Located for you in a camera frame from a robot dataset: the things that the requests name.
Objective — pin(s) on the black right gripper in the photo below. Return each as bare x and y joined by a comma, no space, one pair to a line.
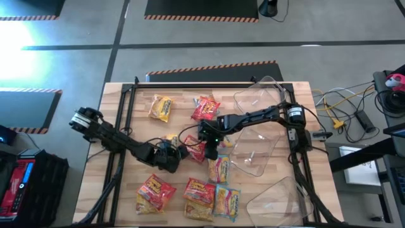
221,130

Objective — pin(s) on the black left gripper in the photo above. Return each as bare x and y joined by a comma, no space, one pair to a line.
167,163

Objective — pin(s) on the red spicy chicken noodle pack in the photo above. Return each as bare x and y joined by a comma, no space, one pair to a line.
156,191
195,150
199,190
205,109

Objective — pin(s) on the blue edged noodle pack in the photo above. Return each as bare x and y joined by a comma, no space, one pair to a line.
226,202

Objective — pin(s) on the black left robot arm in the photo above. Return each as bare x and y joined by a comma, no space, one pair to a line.
110,136

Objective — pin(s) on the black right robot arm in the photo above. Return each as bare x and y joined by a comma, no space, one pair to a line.
253,117

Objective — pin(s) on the yellow pink noodle pack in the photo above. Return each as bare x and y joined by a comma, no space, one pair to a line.
227,143
219,169

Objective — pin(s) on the black hazard striped floor mat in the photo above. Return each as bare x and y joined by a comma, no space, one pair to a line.
202,8
25,109
215,74
28,8

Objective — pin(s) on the black diagonal bar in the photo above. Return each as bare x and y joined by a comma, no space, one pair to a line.
364,156

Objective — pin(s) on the black round stand base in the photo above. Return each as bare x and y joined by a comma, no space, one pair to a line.
268,8

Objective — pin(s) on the black power brick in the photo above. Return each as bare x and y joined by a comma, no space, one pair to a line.
365,122

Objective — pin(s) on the red black equipment case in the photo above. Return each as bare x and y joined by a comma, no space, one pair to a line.
19,187

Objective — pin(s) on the black device with blue light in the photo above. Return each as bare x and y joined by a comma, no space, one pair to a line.
6,136

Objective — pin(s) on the dark grey desk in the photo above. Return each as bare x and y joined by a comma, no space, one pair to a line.
379,85

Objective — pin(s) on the pink red object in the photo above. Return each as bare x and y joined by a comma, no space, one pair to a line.
395,81

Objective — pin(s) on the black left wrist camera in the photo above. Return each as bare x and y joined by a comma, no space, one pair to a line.
165,146

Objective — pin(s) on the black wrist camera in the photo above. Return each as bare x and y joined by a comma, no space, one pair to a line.
206,130
165,146

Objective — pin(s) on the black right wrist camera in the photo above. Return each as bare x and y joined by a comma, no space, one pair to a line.
206,130

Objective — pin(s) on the black aluminium rig frame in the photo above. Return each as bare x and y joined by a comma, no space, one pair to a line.
190,85

